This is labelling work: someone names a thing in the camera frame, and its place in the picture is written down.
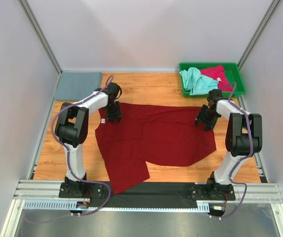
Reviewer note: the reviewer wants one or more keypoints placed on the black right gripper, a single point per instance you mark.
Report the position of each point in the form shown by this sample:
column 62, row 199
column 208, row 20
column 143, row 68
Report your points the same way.
column 209, row 125

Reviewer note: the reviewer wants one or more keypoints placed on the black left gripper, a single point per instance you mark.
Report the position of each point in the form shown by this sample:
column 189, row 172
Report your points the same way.
column 117, row 115

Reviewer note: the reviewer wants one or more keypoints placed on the dark red t shirt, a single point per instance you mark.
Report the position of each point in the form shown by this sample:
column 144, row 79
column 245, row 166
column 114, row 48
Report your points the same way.
column 160, row 135

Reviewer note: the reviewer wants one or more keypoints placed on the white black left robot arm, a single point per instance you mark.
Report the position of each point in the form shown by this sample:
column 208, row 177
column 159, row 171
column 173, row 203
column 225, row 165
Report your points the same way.
column 71, row 130

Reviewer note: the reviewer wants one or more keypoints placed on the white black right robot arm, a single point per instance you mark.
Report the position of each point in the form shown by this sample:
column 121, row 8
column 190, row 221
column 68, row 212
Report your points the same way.
column 243, row 139

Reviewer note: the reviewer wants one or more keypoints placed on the teal t shirt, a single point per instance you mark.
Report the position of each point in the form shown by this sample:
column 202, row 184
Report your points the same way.
column 195, row 83

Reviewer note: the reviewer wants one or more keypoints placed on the folded grey blue t shirt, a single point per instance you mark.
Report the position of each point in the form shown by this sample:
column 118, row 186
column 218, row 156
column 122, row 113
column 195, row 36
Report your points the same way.
column 75, row 86

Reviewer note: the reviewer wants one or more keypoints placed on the pink t shirt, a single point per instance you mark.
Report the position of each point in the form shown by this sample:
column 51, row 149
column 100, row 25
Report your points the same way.
column 217, row 73

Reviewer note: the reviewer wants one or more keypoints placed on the green plastic tray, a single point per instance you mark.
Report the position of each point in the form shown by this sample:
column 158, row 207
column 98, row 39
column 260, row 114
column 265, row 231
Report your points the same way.
column 231, row 72

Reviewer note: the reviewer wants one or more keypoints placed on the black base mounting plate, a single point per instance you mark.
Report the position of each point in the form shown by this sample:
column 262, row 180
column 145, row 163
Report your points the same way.
column 151, row 194

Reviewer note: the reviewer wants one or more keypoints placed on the slotted grey cable duct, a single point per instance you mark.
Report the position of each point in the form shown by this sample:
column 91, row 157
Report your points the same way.
column 76, row 206

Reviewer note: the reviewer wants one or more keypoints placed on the aluminium front frame rail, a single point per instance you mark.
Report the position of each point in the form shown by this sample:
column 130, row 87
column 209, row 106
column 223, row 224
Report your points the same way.
column 49, row 189

